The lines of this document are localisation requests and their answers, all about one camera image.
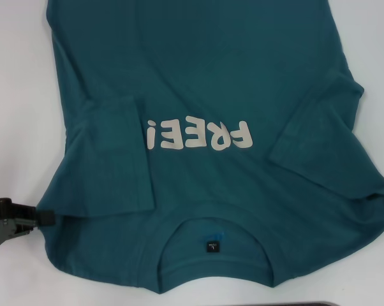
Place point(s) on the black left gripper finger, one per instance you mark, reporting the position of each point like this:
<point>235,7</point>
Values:
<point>47,218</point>
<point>25,229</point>

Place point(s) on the teal t-shirt with beige print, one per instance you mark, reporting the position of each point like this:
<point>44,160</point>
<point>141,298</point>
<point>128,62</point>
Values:
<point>195,63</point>

